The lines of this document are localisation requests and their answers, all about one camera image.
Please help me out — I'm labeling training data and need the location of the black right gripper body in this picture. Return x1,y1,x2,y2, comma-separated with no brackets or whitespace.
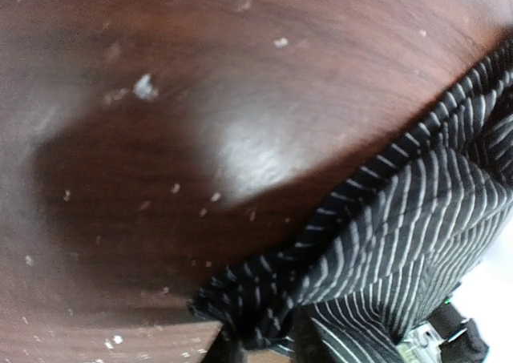
400,298,491,363

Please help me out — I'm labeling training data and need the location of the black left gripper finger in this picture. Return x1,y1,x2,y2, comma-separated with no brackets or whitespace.
204,321,248,363

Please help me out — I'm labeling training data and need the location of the black striped underwear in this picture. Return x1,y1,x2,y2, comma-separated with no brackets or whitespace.
190,39,512,362

